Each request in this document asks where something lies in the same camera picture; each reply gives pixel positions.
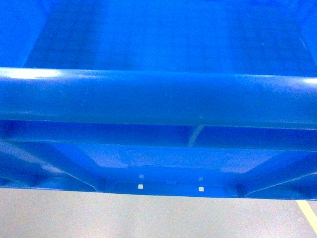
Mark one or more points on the large blue plastic crate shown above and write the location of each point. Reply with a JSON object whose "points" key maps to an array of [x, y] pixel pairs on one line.
{"points": [[198, 98]]}

